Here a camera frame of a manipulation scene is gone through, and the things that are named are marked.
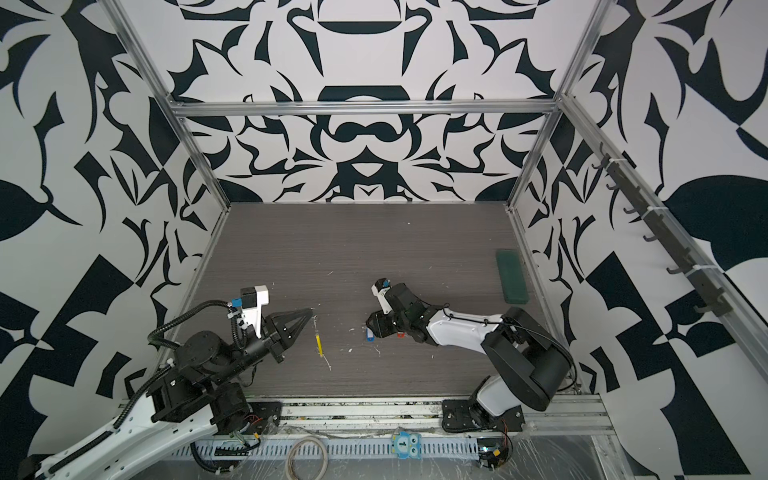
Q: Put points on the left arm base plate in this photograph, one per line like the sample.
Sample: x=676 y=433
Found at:
x=260 y=417

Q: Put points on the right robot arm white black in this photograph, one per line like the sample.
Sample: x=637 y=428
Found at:
x=530 y=363

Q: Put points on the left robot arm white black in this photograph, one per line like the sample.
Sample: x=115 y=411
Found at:
x=196 y=396

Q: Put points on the white tape roll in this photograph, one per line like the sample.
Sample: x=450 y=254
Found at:
x=307 y=458

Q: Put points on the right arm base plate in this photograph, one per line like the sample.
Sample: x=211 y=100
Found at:
x=465 y=416

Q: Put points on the metal keyring with keys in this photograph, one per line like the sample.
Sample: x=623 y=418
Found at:
x=316 y=331

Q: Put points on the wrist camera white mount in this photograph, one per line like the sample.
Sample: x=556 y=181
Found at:
x=246 y=310
x=379 y=290

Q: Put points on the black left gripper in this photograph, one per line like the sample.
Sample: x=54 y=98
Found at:
x=274 y=330

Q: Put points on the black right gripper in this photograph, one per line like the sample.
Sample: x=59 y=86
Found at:
x=376 y=321

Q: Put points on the blue monster sticker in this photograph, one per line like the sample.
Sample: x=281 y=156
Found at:
x=407 y=445

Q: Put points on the green rectangular plastic case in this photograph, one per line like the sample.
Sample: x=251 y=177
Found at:
x=512 y=277

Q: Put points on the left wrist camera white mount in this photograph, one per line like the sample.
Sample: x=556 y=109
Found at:
x=246 y=310

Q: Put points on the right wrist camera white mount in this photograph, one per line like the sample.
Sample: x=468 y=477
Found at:
x=379 y=290

